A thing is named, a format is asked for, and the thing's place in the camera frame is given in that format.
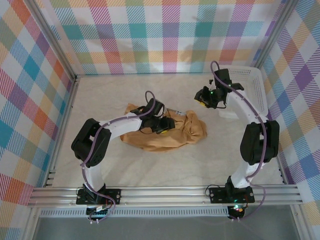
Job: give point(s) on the tan t-shirt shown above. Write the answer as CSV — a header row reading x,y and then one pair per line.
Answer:
x,y
155,142

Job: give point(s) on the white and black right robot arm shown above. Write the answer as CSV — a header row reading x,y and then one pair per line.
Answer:
x,y
240,107

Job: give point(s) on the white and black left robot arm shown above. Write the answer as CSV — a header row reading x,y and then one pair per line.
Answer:
x,y
120,125

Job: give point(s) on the white perforated plastic basket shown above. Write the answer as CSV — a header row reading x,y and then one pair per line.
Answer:
x,y
255,85

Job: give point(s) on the aluminium mounting beam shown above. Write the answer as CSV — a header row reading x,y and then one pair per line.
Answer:
x,y
162,196

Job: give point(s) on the small control circuit board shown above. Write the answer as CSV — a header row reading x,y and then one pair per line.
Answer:
x,y
96,213
237,211

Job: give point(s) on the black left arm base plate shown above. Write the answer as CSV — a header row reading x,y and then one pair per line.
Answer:
x,y
113,195

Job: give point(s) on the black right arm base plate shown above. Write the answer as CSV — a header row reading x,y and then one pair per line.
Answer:
x,y
217,195

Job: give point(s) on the aluminium side frame rail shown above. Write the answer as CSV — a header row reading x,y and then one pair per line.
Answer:
x,y
67,110
283,173

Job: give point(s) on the aluminium frame post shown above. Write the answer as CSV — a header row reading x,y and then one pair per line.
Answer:
x,y
50,37
30,227
301,225
275,32

